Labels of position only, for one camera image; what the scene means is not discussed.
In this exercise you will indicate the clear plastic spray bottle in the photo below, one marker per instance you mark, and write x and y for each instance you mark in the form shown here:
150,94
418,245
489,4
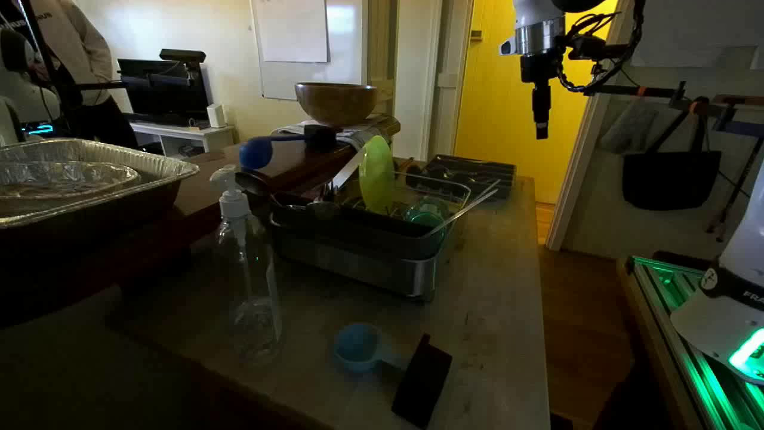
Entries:
246,263

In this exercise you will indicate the black hanging bag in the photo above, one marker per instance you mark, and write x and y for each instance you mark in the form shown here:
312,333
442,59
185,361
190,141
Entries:
672,180

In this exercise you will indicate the teal cup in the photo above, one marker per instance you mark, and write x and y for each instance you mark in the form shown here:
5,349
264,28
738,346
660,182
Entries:
424,216

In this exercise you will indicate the blue round ladle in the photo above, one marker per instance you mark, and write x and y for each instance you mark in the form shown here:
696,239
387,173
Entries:
253,155

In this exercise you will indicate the grey cutlery tray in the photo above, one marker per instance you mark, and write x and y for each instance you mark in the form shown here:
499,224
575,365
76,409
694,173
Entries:
469,171

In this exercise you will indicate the blue measuring scoop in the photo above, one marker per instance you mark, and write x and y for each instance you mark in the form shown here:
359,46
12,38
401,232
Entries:
356,347

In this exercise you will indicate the green plastic plate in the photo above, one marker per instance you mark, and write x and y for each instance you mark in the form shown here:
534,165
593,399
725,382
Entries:
376,176

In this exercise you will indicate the wooden bowl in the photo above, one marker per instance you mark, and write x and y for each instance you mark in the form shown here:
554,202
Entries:
335,104

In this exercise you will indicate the metal tongs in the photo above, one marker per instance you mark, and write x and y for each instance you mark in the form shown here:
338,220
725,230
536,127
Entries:
469,206

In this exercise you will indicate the white wall board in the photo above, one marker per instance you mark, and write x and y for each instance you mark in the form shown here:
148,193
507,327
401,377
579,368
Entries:
290,33

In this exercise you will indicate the aluminium foil tray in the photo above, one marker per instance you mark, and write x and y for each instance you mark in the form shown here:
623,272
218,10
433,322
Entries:
79,171

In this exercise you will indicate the dark wall rail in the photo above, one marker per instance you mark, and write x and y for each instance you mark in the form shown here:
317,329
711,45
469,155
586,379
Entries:
660,91

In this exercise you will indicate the yellow door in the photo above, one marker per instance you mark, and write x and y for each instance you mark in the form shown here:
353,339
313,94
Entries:
493,96

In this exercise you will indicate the metal dish rack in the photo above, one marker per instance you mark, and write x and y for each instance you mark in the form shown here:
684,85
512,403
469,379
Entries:
359,248

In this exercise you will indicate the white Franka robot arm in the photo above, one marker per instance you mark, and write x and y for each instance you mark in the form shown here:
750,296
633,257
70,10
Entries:
744,248

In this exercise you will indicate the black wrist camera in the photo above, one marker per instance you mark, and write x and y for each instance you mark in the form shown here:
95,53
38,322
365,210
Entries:
598,49

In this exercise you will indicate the person in light jacket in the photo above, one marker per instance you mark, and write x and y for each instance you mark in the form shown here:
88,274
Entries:
72,49

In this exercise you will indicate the green-lit robot base platform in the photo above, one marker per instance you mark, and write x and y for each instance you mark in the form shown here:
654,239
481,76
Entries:
677,287

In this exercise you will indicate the white desk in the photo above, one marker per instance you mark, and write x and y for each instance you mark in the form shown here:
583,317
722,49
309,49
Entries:
181,134

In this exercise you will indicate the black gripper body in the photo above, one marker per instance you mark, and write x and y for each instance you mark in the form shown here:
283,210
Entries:
537,69

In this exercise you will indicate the small black block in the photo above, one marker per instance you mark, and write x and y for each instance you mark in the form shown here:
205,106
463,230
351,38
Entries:
420,383

